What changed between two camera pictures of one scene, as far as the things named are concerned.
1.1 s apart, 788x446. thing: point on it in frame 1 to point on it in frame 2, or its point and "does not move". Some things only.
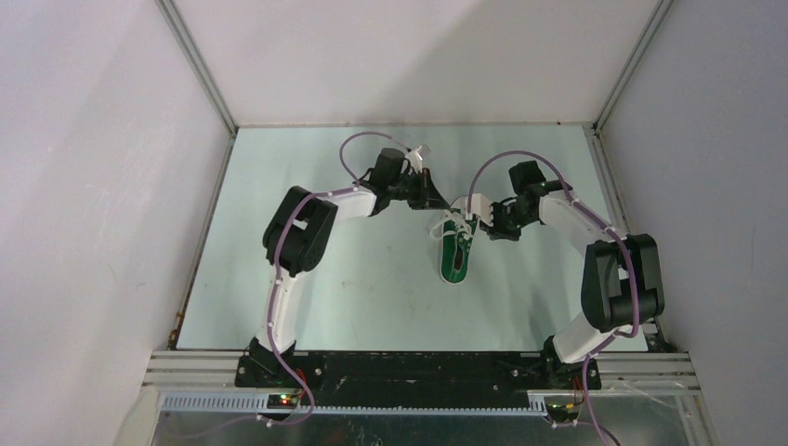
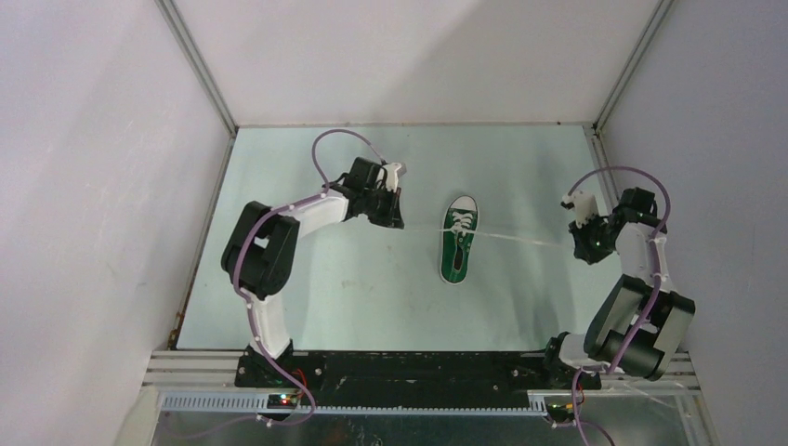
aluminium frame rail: x=199 y=368 does not move
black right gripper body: x=507 y=221 to x=594 y=244
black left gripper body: x=418 y=197 to x=379 y=205
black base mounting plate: x=416 y=378 does not move
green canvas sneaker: x=457 y=232 does not move
